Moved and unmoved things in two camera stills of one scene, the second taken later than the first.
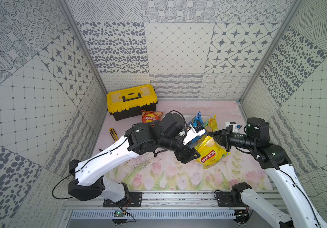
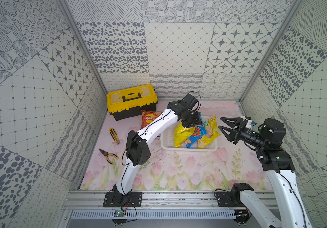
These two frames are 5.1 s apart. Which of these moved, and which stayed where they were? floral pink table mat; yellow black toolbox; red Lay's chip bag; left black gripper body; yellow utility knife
Moved: left black gripper body
Stayed: red Lay's chip bag; yellow utility knife; yellow black toolbox; floral pink table mat
